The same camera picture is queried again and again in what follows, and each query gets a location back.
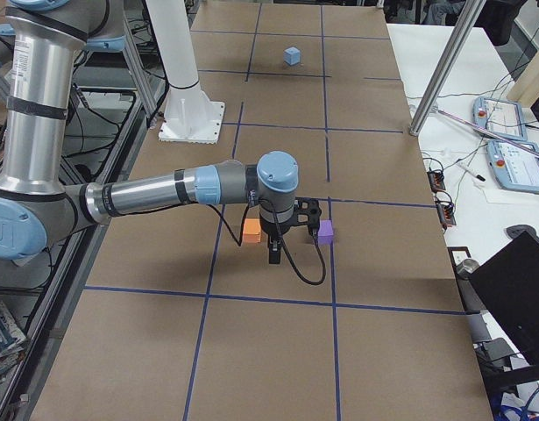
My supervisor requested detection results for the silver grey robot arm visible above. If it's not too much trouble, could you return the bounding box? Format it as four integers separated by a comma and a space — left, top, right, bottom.
0, 1, 299, 260

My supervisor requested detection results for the black laptop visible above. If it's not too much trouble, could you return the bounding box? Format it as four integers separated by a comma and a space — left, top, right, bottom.
470, 232, 539, 365

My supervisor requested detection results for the upper black power strip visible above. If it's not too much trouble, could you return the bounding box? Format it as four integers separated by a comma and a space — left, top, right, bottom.
427, 169, 446, 193

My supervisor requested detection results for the purple foam block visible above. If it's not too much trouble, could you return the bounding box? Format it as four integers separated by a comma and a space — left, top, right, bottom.
318, 219, 334, 245

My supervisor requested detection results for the silver metal cup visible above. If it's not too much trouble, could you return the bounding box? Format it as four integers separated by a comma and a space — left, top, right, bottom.
456, 258, 480, 280

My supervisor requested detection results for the upper teach pendant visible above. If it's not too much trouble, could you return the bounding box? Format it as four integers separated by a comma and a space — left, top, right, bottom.
472, 96, 528, 141

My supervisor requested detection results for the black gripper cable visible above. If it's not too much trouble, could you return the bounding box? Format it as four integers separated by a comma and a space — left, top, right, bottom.
209, 199, 327, 285

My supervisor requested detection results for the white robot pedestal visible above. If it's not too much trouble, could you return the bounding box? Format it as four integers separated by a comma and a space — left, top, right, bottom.
146, 0, 225, 144

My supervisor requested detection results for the aluminium frame post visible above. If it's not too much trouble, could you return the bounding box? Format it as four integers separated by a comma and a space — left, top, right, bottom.
409, 0, 486, 137

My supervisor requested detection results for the lower black power strip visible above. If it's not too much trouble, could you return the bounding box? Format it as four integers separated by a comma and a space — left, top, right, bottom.
435, 200, 457, 228

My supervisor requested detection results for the stack of magazines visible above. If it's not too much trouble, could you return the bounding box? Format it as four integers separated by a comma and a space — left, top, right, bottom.
0, 299, 27, 384

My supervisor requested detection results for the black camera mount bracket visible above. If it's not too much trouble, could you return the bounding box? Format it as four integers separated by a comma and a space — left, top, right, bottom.
294, 197, 322, 238

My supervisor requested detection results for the black marker pen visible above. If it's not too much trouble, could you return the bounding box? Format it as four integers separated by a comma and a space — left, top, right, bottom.
459, 162, 486, 182

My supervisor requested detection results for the lower teach pendant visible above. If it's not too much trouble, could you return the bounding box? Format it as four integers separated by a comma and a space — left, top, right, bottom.
486, 139, 539, 194

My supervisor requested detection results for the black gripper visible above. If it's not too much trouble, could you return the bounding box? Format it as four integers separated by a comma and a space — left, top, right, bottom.
260, 218, 293, 264

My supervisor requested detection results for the teach pendant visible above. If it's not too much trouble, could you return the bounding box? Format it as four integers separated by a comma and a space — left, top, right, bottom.
486, 139, 539, 194
472, 96, 528, 141

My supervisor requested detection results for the orange foam block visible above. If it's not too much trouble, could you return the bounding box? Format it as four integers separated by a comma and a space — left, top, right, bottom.
242, 218, 262, 244

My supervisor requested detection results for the light blue foam block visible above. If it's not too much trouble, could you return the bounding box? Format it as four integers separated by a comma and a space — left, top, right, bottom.
283, 46, 301, 67

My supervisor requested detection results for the black power strip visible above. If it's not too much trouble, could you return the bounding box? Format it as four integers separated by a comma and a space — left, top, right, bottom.
427, 169, 446, 193
435, 200, 457, 228

